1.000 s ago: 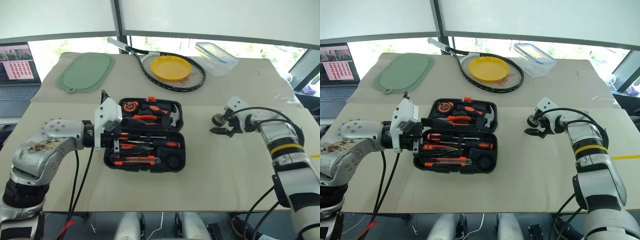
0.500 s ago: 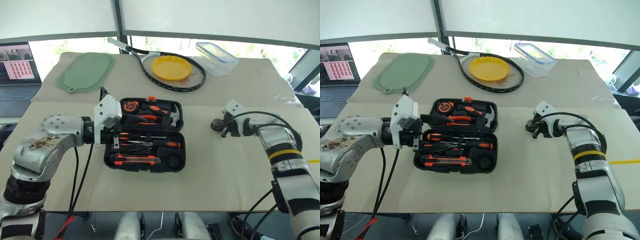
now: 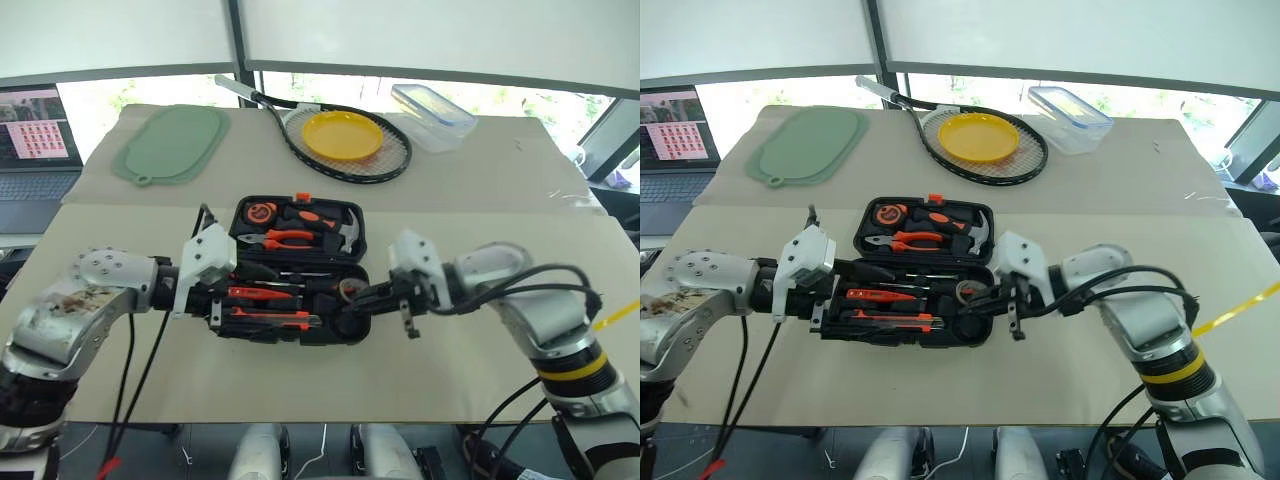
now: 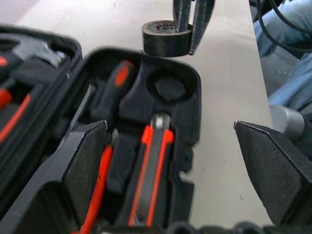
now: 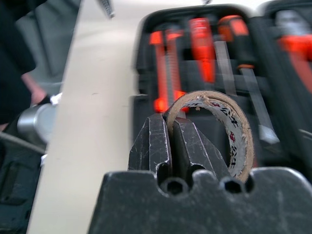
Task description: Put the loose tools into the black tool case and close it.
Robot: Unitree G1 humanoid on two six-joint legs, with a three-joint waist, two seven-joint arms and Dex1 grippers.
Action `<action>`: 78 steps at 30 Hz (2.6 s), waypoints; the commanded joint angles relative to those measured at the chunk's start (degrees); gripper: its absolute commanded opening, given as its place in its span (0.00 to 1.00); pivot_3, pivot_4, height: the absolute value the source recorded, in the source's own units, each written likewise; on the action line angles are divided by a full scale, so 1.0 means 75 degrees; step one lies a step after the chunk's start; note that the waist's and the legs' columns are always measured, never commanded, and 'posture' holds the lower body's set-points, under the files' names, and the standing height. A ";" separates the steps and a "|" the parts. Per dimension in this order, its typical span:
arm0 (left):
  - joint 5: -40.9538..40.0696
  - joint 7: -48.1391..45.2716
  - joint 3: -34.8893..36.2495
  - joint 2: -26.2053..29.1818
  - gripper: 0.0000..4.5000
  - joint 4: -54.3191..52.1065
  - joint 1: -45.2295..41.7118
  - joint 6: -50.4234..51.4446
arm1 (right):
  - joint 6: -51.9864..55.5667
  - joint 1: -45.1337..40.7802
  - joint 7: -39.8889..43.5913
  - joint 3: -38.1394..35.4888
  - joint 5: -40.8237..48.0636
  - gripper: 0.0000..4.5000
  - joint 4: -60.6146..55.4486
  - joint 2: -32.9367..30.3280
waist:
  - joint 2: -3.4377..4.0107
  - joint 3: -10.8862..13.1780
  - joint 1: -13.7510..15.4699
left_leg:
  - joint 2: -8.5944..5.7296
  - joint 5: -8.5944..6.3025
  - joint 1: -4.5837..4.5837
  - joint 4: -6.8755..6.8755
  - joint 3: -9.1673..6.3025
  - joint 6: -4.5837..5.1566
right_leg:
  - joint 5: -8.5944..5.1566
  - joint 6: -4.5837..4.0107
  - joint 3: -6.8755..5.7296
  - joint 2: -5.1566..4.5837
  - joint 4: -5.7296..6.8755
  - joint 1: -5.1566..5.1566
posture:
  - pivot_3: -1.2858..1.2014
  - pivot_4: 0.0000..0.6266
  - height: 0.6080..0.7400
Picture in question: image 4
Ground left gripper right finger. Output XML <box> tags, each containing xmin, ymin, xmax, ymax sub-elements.
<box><xmin>233</xmin><ymin>119</ymin><xmax>312</xmax><ymax>226</ymax></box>

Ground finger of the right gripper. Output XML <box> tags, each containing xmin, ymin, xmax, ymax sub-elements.
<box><xmin>172</xmin><ymin>0</ymin><xmax>196</xmax><ymax>33</ymax></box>
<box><xmin>188</xmin><ymin>0</ymin><xmax>216</xmax><ymax>56</ymax></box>

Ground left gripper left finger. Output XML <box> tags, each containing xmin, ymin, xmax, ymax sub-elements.
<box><xmin>0</xmin><ymin>119</ymin><xmax>109</xmax><ymax>234</ymax></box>

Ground black electrical tape roll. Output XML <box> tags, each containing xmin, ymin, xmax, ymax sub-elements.
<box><xmin>141</xmin><ymin>19</ymin><xmax>194</xmax><ymax>58</ymax></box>

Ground orange voltage tester pen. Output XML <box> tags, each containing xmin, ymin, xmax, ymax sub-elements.
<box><xmin>78</xmin><ymin>144</ymin><xmax>114</xmax><ymax>234</ymax></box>

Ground orange black utility knife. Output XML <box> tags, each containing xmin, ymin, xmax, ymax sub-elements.
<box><xmin>126</xmin><ymin>114</ymin><xmax>175</xmax><ymax>228</ymax></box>

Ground long black orange screwdriver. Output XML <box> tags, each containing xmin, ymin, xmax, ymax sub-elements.
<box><xmin>73</xmin><ymin>60</ymin><xmax>137</xmax><ymax>128</ymax></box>

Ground black tool case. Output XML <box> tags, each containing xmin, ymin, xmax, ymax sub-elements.
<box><xmin>0</xmin><ymin>24</ymin><xmax>203</xmax><ymax>234</ymax></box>

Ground silver robot body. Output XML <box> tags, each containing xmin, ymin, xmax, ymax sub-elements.
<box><xmin>269</xmin><ymin>105</ymin><xmax>306</xmax><ymax>142</ymax></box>

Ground orange handled pliers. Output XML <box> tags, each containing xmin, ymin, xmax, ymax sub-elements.
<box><xmin>0</xmin><ymin>87</ymin><xmax>32</xmax><ymax>145</ymax></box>

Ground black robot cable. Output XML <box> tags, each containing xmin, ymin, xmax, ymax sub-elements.
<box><xmin>255</xmin><ymin>0</ymin><xmax>312</xmax><ymax>59</ymax></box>

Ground claw hammer orange black handle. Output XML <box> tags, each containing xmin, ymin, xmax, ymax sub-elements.
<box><xmin>0</xmin><ymin>39</ymin><xmax>68</xmax><ymax>81</ymax></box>

